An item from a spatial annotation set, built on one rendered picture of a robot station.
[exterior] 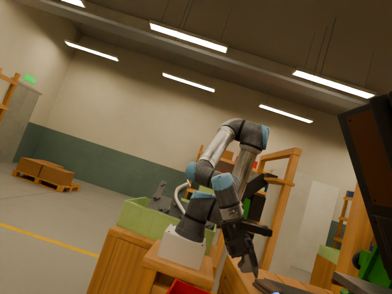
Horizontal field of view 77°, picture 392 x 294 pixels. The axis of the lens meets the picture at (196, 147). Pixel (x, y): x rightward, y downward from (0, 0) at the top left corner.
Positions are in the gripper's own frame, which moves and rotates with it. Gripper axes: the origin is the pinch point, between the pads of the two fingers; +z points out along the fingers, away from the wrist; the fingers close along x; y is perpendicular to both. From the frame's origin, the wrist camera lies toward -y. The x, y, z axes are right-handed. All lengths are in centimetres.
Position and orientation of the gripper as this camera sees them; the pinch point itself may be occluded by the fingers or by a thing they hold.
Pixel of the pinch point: (256, 273)
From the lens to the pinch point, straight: 95.9
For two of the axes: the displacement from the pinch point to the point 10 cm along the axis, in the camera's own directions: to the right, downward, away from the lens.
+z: 2.9, 9.5, -0.7
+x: 0.7, -1.0, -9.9
